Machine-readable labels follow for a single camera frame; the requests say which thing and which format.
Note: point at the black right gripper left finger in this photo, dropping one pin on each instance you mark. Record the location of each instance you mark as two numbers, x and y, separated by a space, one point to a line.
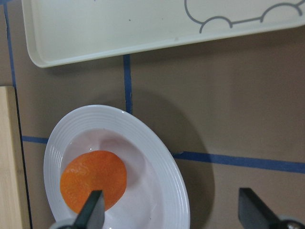
92 214

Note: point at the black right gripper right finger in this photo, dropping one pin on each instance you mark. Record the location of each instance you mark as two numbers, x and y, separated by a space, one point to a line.
253 213

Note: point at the orange fruit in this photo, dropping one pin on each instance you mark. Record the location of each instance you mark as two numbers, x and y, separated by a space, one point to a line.
96 170

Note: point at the white round plate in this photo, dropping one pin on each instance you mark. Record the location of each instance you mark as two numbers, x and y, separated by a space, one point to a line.
155 197

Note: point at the cream bear tray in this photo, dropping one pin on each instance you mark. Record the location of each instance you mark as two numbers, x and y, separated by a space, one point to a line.
60 32

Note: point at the bamboo cutting board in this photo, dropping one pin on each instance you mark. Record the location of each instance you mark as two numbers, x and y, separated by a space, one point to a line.
14 213

